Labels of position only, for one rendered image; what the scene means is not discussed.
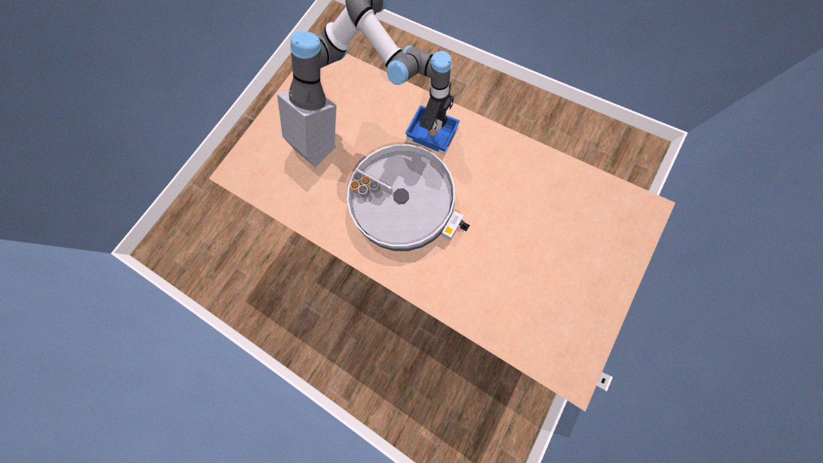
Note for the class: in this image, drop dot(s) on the grey round turntable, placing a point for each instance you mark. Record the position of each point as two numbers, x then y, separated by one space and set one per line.
415 203

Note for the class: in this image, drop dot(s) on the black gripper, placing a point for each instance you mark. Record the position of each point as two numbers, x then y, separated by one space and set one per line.
442 119

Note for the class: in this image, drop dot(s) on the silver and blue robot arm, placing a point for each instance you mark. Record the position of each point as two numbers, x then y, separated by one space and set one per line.
308 59

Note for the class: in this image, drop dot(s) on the blue crate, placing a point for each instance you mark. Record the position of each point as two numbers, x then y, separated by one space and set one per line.
439 142

